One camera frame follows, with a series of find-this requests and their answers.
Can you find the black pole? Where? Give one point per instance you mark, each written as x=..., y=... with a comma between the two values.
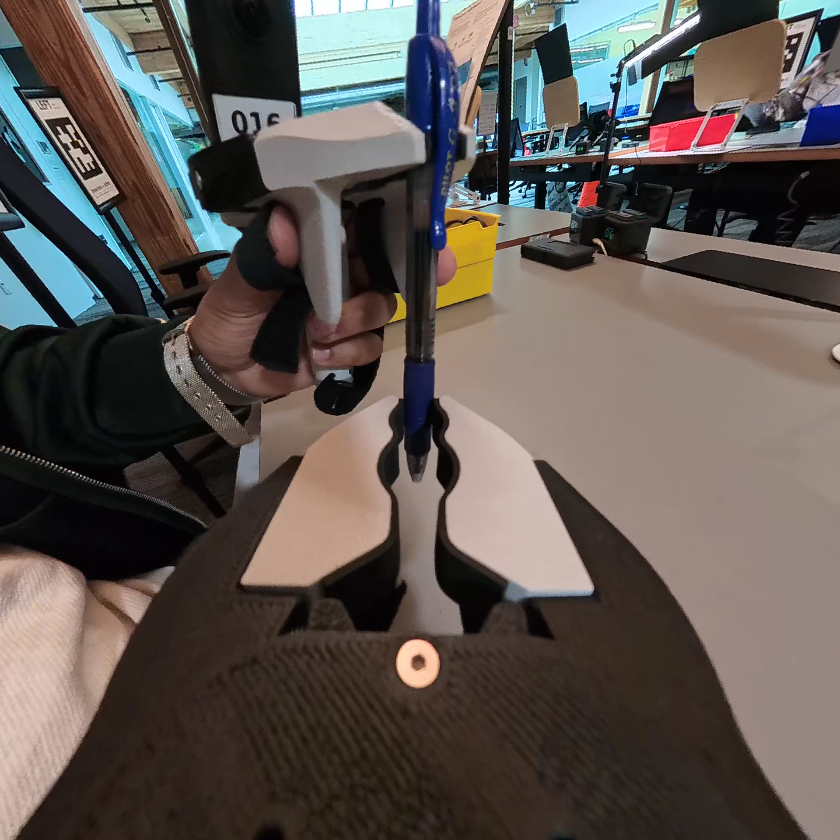
x=505, y=118

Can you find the black framed marker sign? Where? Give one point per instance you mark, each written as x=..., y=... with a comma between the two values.
x=802, y=46
x=72, y=148

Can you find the red storage bin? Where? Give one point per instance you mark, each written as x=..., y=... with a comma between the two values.
x=673, y=136

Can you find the dark green jacket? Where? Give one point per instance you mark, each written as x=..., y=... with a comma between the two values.
x=65, y=512

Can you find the tan backed monitor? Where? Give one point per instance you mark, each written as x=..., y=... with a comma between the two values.
x=561, y=98
x=738, y=65

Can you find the blue pen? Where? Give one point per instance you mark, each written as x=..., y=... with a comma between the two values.
x=420, y=295

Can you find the small orange object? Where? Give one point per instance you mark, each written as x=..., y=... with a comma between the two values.
x=587, y=195

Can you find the black desk mat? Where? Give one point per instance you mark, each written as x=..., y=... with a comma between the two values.
x=754, y=275

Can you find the person's left hand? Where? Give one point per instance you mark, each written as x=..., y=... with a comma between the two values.
x=229, y=328

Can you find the person's left forearm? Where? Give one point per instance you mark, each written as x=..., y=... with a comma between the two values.
x=85, y=387

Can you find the light bar on black stand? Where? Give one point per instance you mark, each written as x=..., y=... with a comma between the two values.
x=663, y=49

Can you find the grey mesh watch band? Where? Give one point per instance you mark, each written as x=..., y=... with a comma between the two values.
x=197, y=387

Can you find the black office chair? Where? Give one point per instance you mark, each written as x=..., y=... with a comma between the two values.
x=85, y=262

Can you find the yellow plastic bin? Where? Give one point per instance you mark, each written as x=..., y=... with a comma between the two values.
x=469, y=262

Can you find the flat black device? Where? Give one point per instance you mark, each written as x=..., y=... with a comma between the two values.
x=558, y=254

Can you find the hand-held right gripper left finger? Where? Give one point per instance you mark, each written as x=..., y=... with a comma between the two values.
x=321, y=518

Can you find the wooden post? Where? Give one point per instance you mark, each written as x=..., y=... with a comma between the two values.
x=98, y=131

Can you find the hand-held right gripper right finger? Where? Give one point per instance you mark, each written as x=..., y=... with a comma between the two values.
x=512, y=518

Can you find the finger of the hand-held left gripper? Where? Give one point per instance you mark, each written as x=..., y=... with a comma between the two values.
x=341, y=151
x=463, y=151

